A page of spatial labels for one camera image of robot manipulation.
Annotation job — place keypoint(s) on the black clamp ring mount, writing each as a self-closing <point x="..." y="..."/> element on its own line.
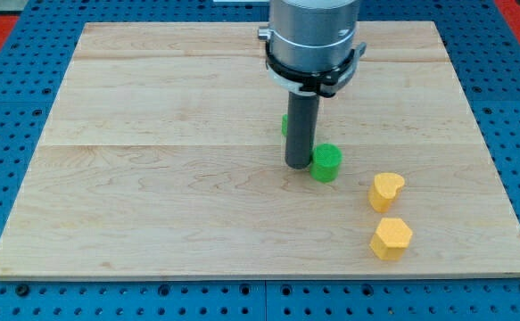
<point x="324" y="83"/>

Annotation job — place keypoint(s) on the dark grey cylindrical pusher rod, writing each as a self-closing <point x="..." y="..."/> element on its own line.
<point x="302" y="114"/>

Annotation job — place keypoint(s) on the green circle block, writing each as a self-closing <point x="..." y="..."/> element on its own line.
<point x="326" y="162"/>

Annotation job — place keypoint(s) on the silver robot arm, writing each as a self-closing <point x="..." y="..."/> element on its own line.
<point x="310" y="53"/>

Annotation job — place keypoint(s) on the yellow heart block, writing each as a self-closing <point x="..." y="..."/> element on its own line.
<point x="384" y="190"/>

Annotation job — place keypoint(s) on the green block behind rod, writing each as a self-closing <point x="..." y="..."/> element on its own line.
<point x="284" y="125"/>

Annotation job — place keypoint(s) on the light wooden board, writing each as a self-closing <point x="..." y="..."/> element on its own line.
<point x="162" y="159"/>

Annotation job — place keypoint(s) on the yellow hexagon block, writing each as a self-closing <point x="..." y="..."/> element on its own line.
<point x="391" y="239"/>

